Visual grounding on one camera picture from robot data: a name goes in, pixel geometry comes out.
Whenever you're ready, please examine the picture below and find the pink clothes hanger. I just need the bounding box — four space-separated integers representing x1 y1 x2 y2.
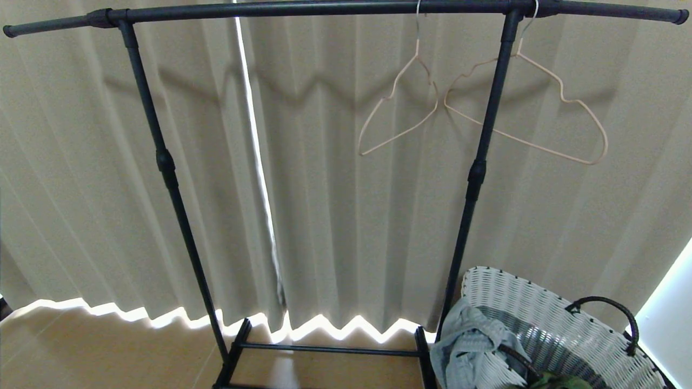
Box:
443 0 609 165
358 0 440 157

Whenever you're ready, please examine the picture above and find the green printed T-shirt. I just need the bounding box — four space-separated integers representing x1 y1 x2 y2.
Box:
505 372 595 389

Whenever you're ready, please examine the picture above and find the black clothes rack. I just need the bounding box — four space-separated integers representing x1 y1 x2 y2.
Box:
3 0 690 389

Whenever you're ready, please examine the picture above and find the white laundry basket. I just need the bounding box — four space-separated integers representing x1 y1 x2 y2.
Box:
430 266 676 389

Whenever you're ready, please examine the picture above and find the beige curtain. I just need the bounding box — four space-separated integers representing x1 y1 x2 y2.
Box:
0 0 692 346

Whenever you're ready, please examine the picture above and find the pale blue-grey garment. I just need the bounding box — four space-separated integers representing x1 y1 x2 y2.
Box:
430 296 528 389

